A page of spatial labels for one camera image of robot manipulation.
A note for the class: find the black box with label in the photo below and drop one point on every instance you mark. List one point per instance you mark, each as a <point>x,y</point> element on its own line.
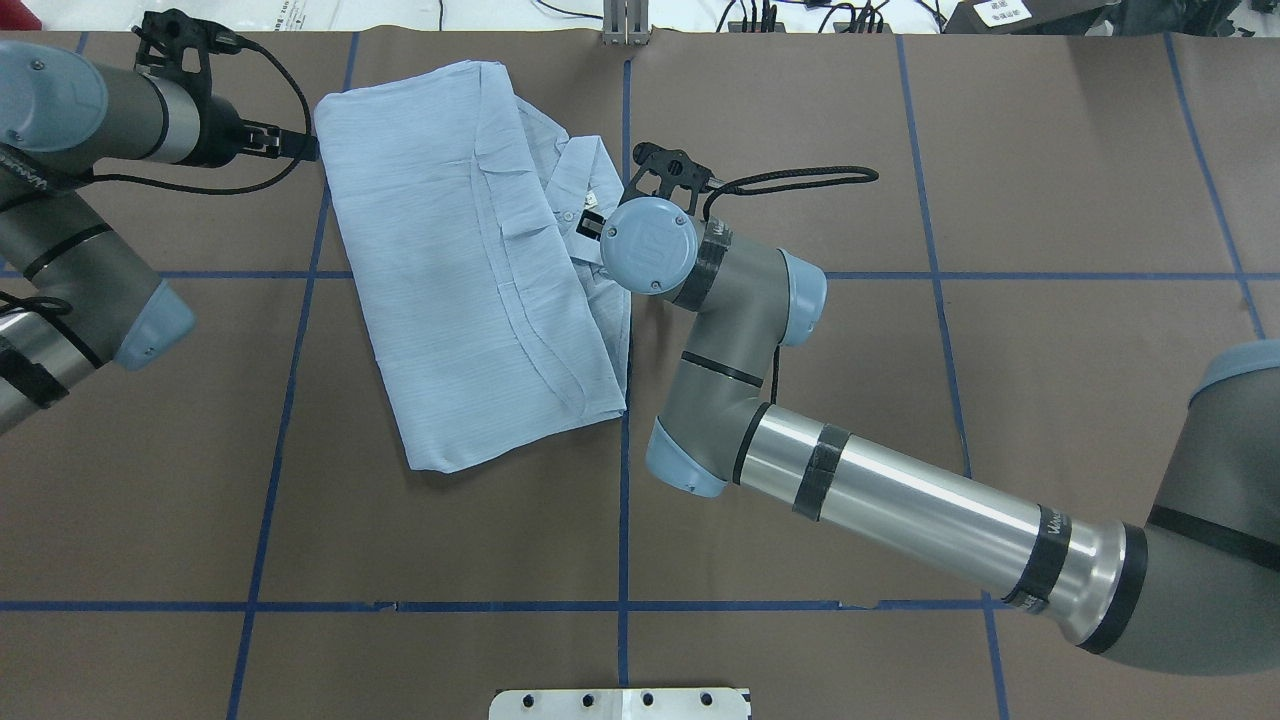
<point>1047,18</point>

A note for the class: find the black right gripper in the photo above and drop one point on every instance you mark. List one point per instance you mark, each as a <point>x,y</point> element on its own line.
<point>590,227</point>

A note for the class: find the aluminium frame post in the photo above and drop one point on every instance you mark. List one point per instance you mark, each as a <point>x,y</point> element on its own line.
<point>626,23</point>

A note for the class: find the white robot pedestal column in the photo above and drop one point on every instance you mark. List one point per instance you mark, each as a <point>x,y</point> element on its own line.
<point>623,703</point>

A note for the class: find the clear plastic bag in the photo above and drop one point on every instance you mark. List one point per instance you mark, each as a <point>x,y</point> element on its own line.
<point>251,16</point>

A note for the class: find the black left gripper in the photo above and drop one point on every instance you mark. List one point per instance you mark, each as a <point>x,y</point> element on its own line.
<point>218,138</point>

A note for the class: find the light blue button-up shirt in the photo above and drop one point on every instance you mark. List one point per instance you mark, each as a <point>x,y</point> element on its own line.
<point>491,318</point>

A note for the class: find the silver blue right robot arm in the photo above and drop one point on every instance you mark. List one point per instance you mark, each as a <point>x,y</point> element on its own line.
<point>1191,592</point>

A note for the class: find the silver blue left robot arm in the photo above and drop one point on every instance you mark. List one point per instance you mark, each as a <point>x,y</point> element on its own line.
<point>95,301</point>

